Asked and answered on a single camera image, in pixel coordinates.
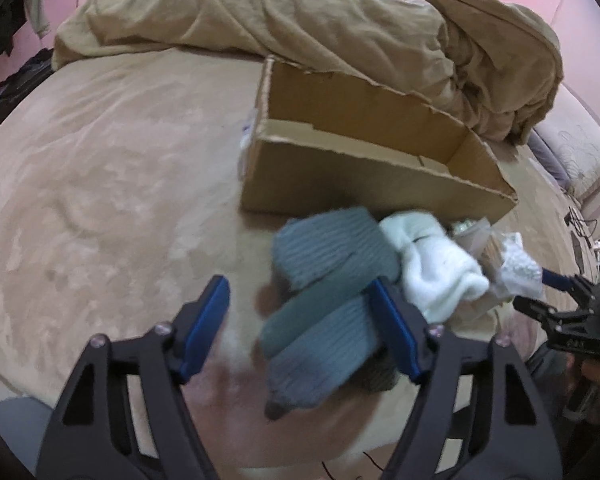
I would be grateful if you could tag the white fluffy sock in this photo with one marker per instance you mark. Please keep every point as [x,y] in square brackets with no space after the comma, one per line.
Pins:
[437,274]

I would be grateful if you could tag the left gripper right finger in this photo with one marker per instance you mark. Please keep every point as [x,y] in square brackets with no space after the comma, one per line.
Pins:
[477,413]

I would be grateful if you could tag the blue tissue pack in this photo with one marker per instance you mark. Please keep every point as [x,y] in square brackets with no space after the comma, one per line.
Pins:
[518,274]

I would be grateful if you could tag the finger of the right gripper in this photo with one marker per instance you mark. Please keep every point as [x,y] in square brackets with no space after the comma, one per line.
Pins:
[563,283]
[538,310]

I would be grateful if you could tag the brown cardboard box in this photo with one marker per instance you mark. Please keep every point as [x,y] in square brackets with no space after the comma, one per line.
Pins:
[326,140]

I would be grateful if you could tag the beige bed sheet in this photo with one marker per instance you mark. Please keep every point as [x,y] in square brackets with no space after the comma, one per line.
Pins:
[119,199]

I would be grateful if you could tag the tan rumpled duvet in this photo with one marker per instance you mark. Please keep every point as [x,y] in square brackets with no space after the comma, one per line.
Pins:
[493,65]

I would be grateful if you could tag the cotton swabs plastic bag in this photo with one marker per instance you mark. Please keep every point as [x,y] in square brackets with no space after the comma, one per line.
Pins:
[479,239]

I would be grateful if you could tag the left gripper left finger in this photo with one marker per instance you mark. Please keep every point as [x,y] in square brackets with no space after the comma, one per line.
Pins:
[122,413]

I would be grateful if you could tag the blue-grey knitted sock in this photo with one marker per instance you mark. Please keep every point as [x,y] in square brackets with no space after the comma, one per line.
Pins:
[323,336]

